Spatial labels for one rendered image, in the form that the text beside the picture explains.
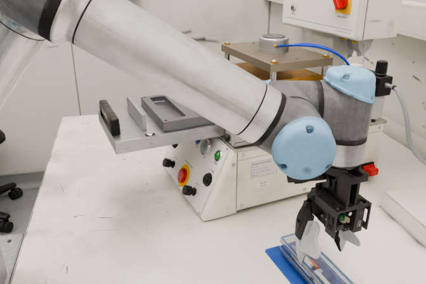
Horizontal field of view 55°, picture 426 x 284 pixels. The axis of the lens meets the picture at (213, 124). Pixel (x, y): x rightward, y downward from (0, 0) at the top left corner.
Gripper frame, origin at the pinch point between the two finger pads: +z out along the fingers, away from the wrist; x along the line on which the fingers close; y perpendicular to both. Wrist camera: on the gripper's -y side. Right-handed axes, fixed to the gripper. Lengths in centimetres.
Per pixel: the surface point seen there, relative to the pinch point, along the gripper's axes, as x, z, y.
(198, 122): -11.8, -15.2, -33.0
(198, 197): -12.5, 4.3, -31.9
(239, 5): 71, -24, -182
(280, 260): -3.3, 7.5, -7.4
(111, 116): -31, -18, -36
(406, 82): 68, -13, -48
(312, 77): 19.4, -22.8, -33.7
